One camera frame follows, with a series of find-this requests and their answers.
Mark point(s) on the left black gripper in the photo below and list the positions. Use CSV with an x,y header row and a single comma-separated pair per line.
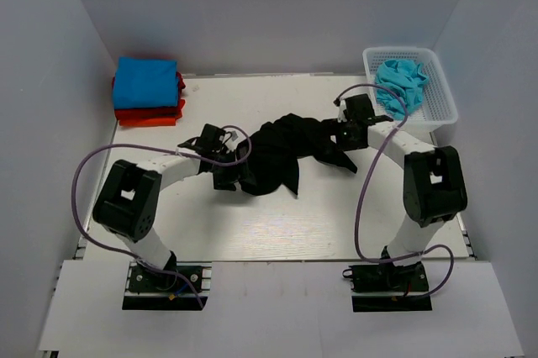
x,y
226,181

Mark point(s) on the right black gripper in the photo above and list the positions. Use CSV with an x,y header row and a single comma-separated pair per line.
x,y
345,146

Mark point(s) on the black t shirt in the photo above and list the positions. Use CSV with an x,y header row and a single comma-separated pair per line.
x,y
276,148

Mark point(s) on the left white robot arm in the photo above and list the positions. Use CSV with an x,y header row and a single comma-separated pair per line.
x,y
127,203

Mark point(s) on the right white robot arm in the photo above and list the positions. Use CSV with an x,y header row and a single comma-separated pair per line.
x,y
434,190

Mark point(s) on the folded orange t shirt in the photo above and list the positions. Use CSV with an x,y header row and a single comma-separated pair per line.
x,y
148,122

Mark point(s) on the crumpled light blue t shirt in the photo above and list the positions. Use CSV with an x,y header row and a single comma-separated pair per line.
x,y
407,80

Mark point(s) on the folded red t shirt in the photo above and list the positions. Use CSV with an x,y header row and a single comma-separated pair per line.
x,y
180,80

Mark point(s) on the white plastic basket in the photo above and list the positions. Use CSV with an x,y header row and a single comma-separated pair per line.
x,y
438,108

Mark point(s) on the folded blue t shirt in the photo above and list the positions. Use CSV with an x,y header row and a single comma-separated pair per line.
x,y
145,83

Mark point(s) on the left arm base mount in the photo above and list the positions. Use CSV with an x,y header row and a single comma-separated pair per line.
x,y
148,291

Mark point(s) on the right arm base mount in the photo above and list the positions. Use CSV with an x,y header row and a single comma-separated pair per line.
x,y
386,288

